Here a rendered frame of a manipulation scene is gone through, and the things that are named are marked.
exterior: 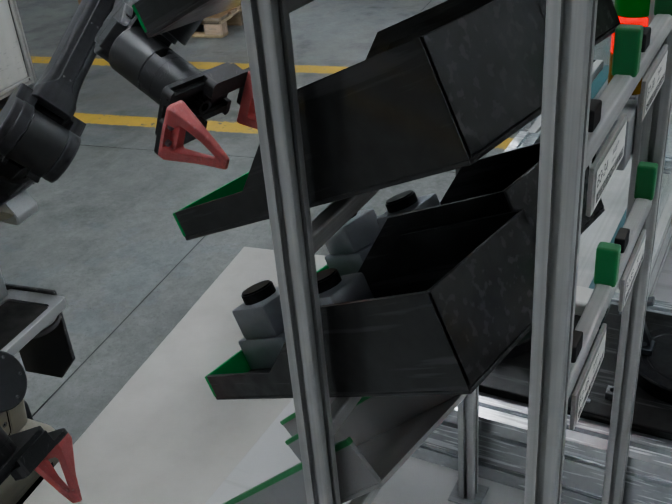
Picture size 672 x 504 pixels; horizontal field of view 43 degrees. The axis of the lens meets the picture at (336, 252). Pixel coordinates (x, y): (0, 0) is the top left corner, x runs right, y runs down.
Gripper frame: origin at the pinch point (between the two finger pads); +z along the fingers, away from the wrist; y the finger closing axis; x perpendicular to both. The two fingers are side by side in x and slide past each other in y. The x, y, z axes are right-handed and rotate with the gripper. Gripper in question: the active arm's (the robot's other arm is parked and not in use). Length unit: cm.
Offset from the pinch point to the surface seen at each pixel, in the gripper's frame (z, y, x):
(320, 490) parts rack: 30.6, -25.0, 1.5
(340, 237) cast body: 14.4, -2.6, 0.6
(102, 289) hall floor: -116, 100, 196
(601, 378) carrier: 42, 25, 19
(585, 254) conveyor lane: 29, 61, 30
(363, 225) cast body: 15.4, -0.6, -0.7
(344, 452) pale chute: 30.1, -22.2, -0.4
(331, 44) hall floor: -223, 394, 238
